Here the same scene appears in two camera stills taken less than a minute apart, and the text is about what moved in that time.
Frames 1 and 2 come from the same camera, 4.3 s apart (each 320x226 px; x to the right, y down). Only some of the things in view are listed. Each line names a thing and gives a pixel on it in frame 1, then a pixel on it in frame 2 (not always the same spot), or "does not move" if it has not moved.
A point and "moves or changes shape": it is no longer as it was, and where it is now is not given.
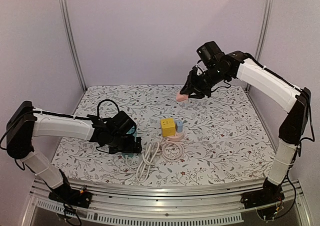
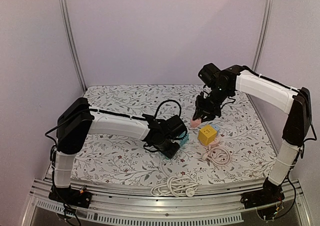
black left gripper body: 117,140 -> 165,137
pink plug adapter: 181,97 -> 195,123
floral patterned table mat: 220,139 does not move
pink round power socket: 178,136 moves or changes shape
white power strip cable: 149,153 -> 175,186
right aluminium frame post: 263,28 does not move
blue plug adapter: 179,124 moves or changes shape
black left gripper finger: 134,147 -> 168,148
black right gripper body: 197,83 -> 206,108
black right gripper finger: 188,87 -> 200,102
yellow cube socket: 168,127 moves or changes shape
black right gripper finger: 201,94 -> 211,116
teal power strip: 130,155 -> 181,141
